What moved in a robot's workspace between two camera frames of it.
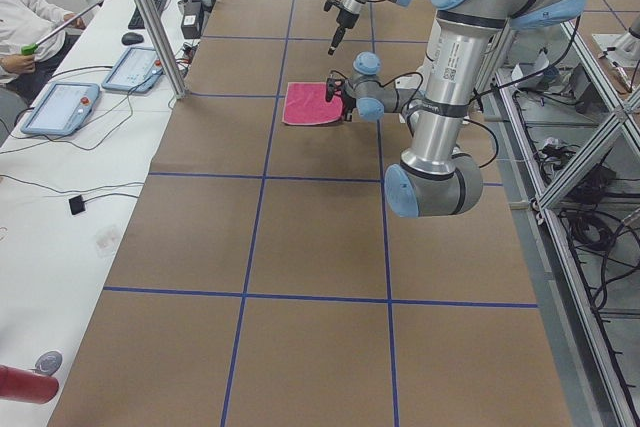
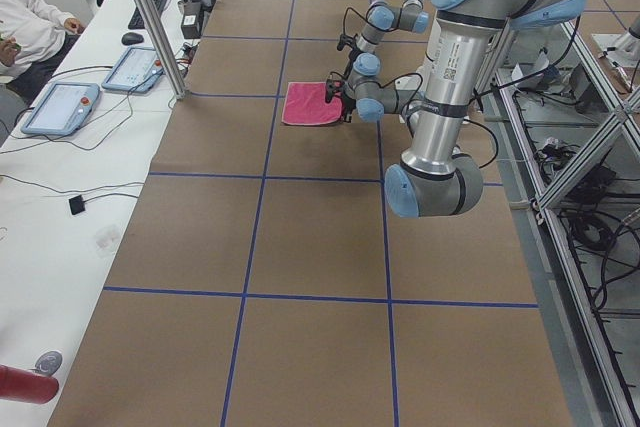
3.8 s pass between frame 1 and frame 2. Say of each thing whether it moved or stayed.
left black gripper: stayed
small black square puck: stayed
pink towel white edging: stayed
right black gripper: moved
